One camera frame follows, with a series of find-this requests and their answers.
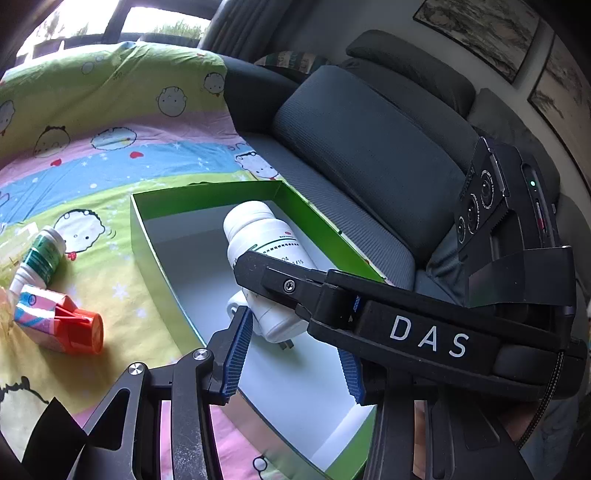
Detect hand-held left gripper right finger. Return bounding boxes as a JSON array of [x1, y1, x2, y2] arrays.
[[338, 348, 528, 480]]

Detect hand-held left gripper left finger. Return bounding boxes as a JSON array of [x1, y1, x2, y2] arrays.
[[69, 305, 254, 480]]

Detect dark grey cushion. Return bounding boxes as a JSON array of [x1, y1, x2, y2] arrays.
[[271, 65, 468, 269]]

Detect white pill bottle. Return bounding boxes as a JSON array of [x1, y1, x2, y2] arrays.
[[223, 200, 324, 282]]

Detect window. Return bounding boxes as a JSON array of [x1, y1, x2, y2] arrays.
[[14, 0, 208, 63]]

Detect green and white bottle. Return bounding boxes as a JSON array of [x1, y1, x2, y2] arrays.
[[9, 226, 68, 296]]

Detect patterned pillow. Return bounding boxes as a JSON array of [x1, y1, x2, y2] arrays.
[[256, 48, 326, 75]]

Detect clear plastic toy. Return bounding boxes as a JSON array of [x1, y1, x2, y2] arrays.
[[0, 258, 21, 333]]

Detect green cardboard box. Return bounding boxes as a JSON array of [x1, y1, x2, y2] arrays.
[[130, 180, 389, 480]]

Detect printed cartoon blanket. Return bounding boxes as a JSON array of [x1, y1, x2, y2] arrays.
[[0, 41, 376, 480]]

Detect white plug adapter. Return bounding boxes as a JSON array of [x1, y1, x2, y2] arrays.
[[226, 291, 311, 354]]

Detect grey curtain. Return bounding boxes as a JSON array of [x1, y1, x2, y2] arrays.
[[198, 0, 262, 52]]

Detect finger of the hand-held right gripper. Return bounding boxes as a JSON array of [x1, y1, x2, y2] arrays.
[[232, 248, 329, 325]]

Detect black braided cable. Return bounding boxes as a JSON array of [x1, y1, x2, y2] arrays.
[[516, 348, 568, 450]]

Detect dark grey sofa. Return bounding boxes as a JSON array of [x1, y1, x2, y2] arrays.
[[198, 30, 591, 315]]

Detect framed wall picture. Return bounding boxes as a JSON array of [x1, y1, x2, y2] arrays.
[[412, 0, 542, 85], [526, 41, 591, 141]]

